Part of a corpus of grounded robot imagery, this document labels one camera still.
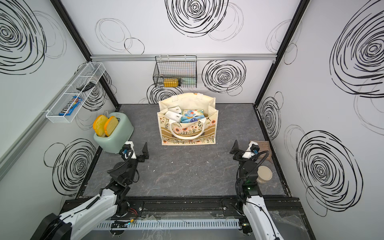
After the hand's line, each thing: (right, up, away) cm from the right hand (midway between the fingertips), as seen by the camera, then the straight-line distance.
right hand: (246, 144), depth 78 cm
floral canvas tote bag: (-22, +7, +2) cm, 23 cm away
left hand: (-58, 0, +1) cm, 58 cm away
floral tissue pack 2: (-38, +19, +9) cm, 44 cm away
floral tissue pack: (-29, +15, +11) cm, 34 cm away
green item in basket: (-31, +36, +9) cm, 48 cm away
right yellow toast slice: (-74, +10, +3) cm, 75 cm away
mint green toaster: (-74, -1, +8) cm, 74 cm away
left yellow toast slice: (-79, +11, +3) cm, 80 cm away
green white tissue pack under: (-38, +15, +1) cm, 41 cm away
